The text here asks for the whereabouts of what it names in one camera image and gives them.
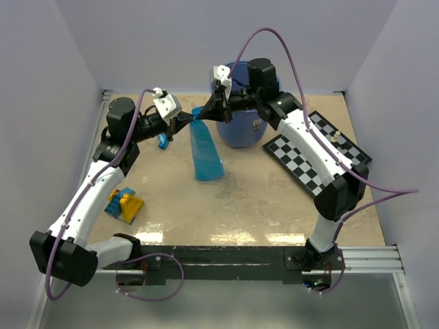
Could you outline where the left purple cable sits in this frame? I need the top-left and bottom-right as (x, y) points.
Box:
(45, 88), (185, 302)

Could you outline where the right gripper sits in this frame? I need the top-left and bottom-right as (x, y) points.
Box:
(198, 84), (263, 124)

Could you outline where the aluminium frame rail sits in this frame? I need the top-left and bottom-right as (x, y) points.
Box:
(43, 243), (405, 275)

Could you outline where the black white chessboard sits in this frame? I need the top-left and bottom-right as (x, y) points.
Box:
(263, 110), (372, 198)

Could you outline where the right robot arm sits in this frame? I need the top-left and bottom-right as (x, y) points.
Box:
(200, 58), (368, 271)

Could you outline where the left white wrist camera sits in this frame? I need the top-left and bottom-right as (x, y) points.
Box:
(153, 87), (182, 125)

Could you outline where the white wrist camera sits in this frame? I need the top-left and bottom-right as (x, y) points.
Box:
(211, 65), (232, 90)
(153, 87), (182, 125)

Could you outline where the purple cable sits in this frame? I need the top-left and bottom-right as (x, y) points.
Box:
(228, 27), (420, 295)
(45, 88), (185, 302)

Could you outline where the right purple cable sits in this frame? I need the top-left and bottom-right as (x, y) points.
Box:
(228, 27), (420, 295)

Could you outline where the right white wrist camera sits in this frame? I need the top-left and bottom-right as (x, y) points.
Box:
(211, 65), (232, 90)

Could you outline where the white chess piece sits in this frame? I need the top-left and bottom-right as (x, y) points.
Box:
(331, 130), (341, 143)

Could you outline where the blue plastic trash bin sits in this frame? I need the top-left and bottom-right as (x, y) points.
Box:
(211, 58), (281, 149)

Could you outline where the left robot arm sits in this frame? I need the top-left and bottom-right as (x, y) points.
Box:
(29, 95), (191, 287)

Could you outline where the yellow blue toy block pile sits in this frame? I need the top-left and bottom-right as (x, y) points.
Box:
(104, 187), (145, 225)

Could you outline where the blue trash bag roll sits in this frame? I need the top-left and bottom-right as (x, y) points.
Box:
(158, 134), (170, 150)

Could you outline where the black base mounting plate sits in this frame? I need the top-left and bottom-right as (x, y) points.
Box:
(104, 245), (345, 285)

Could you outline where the single blue trash bag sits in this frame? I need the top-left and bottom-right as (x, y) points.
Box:
(189, 106), (225, 182)

